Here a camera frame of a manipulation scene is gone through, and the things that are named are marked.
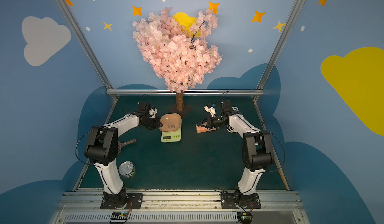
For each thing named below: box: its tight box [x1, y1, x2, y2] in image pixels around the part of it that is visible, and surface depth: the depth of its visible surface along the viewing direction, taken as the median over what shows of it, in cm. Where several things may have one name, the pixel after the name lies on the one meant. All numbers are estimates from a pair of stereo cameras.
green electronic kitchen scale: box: [161, 121, 182, 143], surface depth 98 cm
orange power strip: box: [196, 125, 217, 134], surface depth 103 cm
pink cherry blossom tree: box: [132, 7, 223, 112], surface depth 76 cm
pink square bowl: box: [159, 113, 182, 132], surface depth 102 cm
